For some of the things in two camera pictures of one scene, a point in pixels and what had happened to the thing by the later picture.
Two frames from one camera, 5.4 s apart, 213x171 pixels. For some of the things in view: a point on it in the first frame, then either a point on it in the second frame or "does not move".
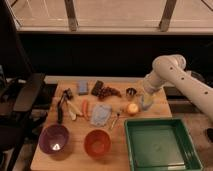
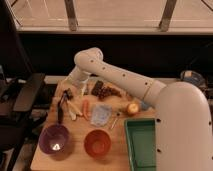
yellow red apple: [132, 108] does not move
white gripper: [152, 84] → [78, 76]
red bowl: [97, 143] does not move
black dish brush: [66, 94] does not move
